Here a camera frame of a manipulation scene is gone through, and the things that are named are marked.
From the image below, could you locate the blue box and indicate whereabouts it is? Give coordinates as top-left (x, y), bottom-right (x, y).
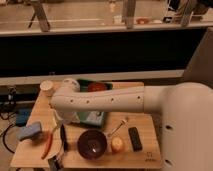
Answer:
top-left (15, 108), bottom-right (32, 127)

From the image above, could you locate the purple bowl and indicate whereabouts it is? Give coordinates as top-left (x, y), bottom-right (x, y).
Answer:
top-left (77, 129), bottom-right (107, 160)

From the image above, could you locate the blue sponge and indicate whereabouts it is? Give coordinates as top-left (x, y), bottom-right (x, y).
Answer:
top-left (18, 122), bottom-right (42, 141)

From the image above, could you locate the blue grey cloth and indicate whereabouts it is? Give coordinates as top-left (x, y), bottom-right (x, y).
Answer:
top-left (84, 111), bottom-right (104, 124)

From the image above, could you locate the green plastic tray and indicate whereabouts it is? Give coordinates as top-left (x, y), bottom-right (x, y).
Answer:
top-left (78, 79), bottom-right (113, 127)

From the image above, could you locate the black remote control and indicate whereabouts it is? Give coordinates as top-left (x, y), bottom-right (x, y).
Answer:
top-left (128, 127), bottom-right (142, 151)

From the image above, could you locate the red bowl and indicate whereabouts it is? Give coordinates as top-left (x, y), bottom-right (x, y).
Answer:
top-left (88, 82), bottom-right (107, 92)

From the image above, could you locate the white cup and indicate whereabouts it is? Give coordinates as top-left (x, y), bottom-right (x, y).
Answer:
top-left (40, 80), bottom-right (54, 97)

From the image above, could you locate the yellow apple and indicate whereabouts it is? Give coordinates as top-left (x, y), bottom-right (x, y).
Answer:
top-left (111, 137), bottom-right (125, 153)

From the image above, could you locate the black cable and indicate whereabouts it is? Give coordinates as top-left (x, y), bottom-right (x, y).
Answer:
top-left (0, 101), bottom-right (20, 155)

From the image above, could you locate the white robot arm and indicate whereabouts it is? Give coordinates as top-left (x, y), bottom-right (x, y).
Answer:
top-left (50, 78), bottom-right (213, 171)

